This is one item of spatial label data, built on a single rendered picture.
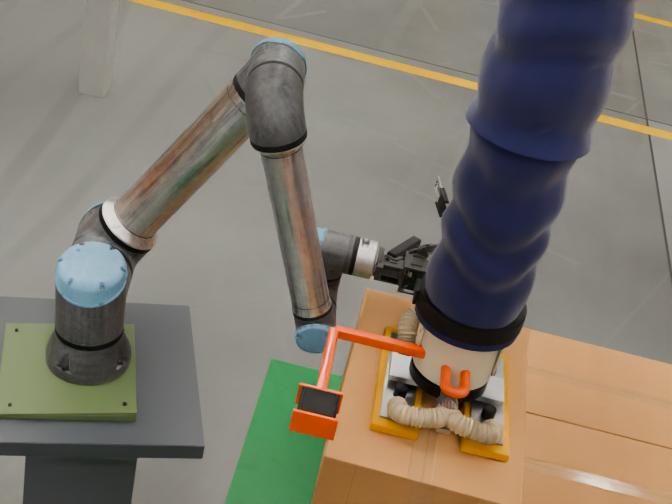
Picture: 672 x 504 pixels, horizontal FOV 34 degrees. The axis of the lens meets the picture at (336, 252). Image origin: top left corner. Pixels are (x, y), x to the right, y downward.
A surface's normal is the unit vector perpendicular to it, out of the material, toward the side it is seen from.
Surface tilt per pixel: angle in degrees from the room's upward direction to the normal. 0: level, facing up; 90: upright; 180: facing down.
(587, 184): 0
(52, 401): 4
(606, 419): 0
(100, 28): 90
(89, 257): 8
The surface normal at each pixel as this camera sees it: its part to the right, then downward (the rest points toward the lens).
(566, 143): 0.48, 0.12
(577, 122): 0.40, 0.70
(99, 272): 0.15, -0.74
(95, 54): -0.14, 0.52
